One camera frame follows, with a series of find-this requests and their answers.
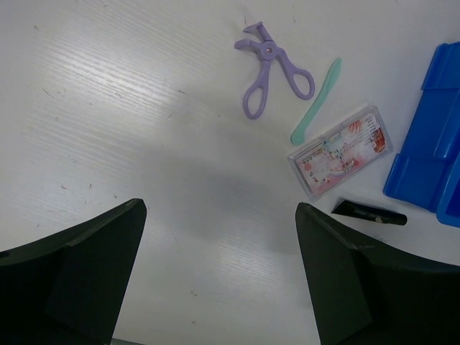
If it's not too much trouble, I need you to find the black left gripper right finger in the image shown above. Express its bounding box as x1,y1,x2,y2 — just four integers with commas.
295,203,459,344

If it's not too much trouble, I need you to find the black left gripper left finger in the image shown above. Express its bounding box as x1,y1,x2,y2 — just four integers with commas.
1,198,147,344

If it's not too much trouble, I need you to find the black mascara tube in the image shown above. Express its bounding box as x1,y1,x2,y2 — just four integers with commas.
332,199,408,226

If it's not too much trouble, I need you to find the clear false eyelash box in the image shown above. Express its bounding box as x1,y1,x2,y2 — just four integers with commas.
287,106,392,201

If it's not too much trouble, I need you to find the mint green eyebrow razor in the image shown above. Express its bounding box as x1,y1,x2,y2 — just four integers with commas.
290,57,342,146

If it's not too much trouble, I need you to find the purple eyelash curler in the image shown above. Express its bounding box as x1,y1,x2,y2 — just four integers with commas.
234,22,316,119

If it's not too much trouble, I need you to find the blue plastic organizer bin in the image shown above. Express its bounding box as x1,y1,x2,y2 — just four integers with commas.
383,42,459,227

